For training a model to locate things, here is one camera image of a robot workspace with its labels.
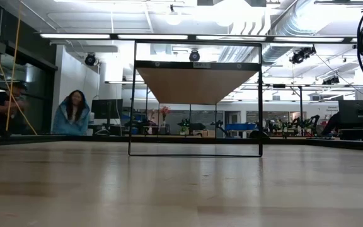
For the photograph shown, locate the pink flowers in vase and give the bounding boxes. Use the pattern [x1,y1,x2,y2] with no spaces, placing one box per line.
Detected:
[159,105,171,127]

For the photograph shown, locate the blue storage bin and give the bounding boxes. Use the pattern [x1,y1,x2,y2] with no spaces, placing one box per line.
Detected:
[225,123,256,132]

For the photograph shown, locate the black monitor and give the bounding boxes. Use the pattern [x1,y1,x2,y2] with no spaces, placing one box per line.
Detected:
[338,100,363,124]
[91,99,124,120]

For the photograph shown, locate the long white light bar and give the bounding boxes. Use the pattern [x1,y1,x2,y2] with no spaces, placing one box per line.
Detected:
[39,33,359,44]

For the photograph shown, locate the person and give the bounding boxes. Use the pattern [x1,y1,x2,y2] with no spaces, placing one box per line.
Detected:
[321,112,340,136]
[0,81,30,136]
[52,90,91,136]

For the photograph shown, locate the black spotlight cluster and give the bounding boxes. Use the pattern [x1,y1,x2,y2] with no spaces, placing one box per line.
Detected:
[290,46,317,65]
[322,75,340,85]

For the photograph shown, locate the wooden shelf with black frame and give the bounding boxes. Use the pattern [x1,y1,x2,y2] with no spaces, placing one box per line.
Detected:
[127,40,263,158]

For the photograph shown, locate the black metal rig frame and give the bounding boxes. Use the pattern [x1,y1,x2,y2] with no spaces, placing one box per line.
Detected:
[256,84,304,127]

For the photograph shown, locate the silver ventilation duct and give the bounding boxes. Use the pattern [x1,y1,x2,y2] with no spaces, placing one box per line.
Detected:
[258,0,337,66]

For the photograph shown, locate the black metal table frame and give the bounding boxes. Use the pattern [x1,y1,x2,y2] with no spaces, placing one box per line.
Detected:
[0,134,363,152]

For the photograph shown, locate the yellow extension cable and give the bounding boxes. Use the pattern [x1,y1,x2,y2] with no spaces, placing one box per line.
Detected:
[0,0,38,136]

